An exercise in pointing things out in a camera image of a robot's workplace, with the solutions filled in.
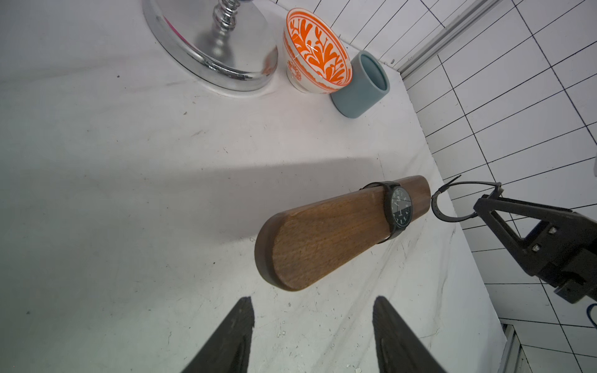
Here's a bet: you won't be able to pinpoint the orange patterned small bowl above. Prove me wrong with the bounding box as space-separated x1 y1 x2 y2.
283 8 353 94

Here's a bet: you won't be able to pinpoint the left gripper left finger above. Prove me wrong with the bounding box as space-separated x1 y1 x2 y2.
182 296 255 373

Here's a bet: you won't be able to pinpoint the grey-green ceramic cup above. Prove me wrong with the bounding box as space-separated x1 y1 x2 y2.
331 51 390 119

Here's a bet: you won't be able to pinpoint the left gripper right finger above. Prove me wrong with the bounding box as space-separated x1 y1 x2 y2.
373 296 446 373

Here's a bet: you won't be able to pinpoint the brown wooden watch stand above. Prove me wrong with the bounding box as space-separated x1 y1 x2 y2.
254 175 431 292

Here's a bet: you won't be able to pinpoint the black wrist watch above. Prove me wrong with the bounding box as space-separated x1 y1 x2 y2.
431 175 504 223

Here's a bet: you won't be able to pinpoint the black watch green numerals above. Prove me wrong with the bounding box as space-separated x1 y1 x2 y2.
361 181 414 244

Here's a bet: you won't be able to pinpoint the silver metal glass rack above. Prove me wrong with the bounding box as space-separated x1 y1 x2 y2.
142 0 278 92

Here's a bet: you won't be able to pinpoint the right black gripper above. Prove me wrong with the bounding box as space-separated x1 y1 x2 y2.
474 197 596 303

